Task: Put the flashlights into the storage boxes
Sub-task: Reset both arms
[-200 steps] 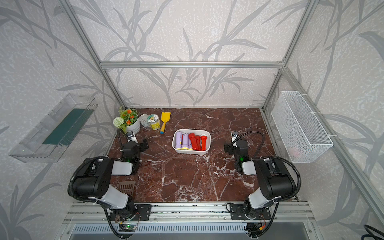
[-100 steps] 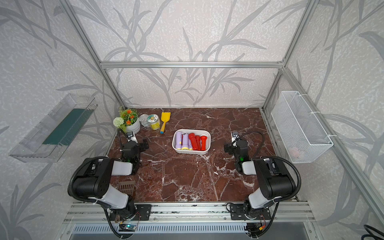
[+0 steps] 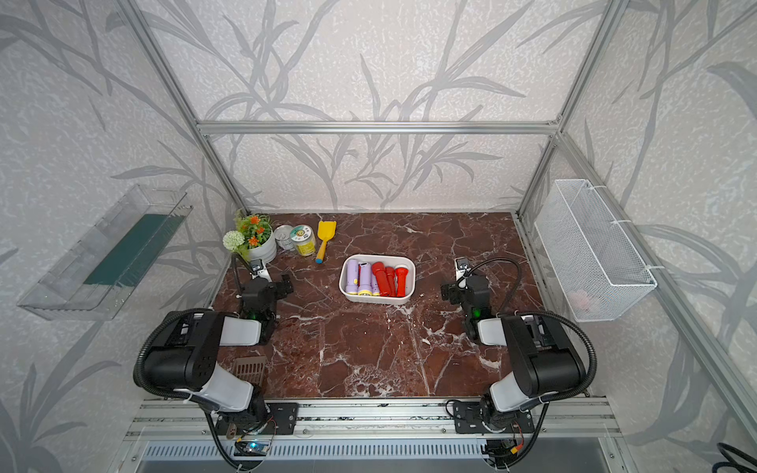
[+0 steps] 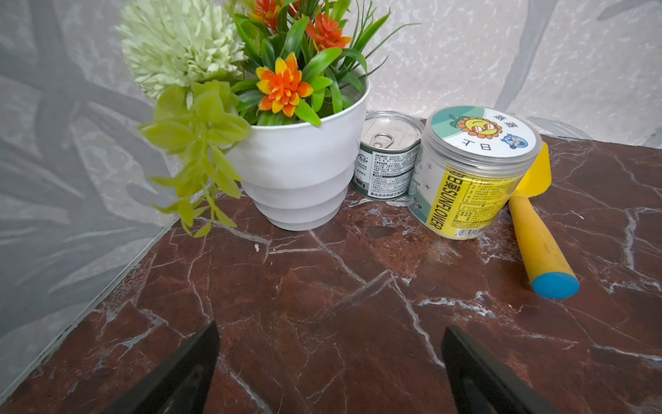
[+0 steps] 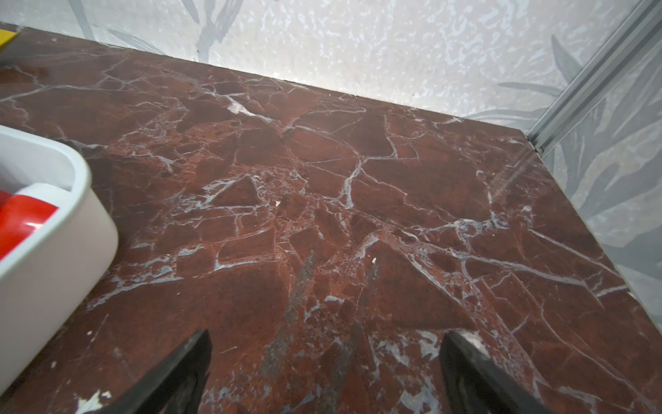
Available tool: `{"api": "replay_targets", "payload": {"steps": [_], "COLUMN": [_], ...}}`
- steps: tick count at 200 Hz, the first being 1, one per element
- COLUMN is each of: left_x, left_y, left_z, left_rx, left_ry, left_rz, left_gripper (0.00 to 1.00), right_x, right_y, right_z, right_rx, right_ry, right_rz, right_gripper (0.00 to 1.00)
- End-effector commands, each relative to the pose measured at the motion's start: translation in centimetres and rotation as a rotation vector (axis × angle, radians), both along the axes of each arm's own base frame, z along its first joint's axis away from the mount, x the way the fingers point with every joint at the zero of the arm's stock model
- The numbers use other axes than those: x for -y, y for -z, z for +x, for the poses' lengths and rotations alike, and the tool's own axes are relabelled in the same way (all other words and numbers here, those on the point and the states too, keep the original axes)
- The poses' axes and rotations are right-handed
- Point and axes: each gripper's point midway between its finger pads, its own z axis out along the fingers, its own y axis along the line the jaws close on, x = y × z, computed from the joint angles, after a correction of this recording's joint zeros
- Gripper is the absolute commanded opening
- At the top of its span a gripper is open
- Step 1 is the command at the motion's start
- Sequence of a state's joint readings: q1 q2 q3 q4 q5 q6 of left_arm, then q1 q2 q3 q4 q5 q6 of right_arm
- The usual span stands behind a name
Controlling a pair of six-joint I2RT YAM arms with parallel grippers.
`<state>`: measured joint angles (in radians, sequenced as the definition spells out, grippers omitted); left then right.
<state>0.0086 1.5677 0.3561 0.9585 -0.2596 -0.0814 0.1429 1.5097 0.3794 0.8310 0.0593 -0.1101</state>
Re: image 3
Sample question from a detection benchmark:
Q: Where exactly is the white plastic storage box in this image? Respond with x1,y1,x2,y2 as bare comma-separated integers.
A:
339,254,416,305

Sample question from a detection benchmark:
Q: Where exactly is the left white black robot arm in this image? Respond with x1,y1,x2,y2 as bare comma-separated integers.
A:
133,274,298,437

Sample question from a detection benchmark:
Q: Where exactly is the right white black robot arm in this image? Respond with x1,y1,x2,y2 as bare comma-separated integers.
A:
441,275,599,435

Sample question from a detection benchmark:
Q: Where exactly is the potted orange flower plant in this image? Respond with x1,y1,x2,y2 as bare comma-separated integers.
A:
222,209,277,264

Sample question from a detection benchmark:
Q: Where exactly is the silver tin can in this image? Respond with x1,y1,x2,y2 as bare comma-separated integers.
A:
273,225,295,251

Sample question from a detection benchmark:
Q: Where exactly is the green yellow labelled can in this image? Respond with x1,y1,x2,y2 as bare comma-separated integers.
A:
290,225,315,256

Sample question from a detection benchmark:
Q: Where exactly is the yellow toy shovel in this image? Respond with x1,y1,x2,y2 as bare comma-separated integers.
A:
315,221,337,264

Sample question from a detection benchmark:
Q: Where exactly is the pink object in basket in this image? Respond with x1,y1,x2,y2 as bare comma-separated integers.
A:
568,290,597,313

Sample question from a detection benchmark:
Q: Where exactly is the green circuit board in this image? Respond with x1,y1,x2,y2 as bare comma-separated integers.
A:
234,439,271,457

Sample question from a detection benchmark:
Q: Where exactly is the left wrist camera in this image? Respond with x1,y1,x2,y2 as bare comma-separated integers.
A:
248,258,272,282

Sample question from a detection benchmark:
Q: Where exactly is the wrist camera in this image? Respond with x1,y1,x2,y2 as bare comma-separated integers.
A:
455,257,472,280
248,258,272,282

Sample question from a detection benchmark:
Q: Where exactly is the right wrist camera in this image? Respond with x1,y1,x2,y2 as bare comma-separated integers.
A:
455,257,472,280

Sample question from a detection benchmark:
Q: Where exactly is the white wire mesh basket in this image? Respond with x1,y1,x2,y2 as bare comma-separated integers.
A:
534,179,658,322

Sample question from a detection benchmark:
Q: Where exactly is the clear plastic wall shelf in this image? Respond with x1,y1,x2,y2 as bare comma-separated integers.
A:
18,184,192,321

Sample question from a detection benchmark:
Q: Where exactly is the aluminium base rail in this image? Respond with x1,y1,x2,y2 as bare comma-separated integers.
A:
124,397,622,441

